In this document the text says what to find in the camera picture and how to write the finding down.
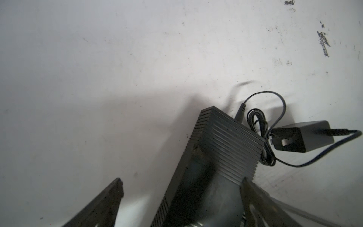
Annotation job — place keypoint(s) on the black power adapter with cord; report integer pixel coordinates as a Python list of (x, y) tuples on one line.
[(297, 137)]

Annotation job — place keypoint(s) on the black network switch box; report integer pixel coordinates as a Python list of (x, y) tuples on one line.
[(205, 188)]

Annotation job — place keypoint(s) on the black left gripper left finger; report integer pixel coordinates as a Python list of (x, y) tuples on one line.
[(102, 210)]

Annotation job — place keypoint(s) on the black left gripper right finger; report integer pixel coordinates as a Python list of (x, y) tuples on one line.
[(260, 210)]

